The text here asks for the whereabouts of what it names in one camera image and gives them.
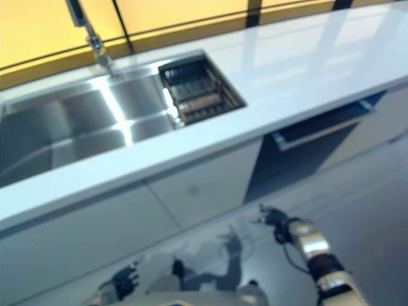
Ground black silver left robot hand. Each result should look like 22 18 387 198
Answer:
111 259 143 296

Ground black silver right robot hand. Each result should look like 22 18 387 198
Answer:
250 203 290 230

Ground dark dishwasher door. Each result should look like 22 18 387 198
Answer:
244 90 389 205

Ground white left robot leg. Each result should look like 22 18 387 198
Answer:
145 258 186 296

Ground wide white cabinet door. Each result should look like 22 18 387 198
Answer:
0 181 182 296

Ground grey robot torso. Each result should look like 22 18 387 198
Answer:
111 288 256 306

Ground narrow white cabinet door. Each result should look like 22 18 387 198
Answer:
147 138 265 231

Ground white cabinet front panel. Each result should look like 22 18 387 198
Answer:
314 84 408 175

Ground black sink dish rack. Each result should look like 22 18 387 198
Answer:
158 55 247 128

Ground stainless steel sink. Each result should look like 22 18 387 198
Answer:
0 49 249 189

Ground chrome kitchen faucet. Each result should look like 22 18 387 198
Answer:
65 0 115 78

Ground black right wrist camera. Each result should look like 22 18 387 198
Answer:
273 222 288 245

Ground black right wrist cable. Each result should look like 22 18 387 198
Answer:
281 242 312 275

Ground dark window frame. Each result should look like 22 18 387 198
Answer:
0 0 408 75

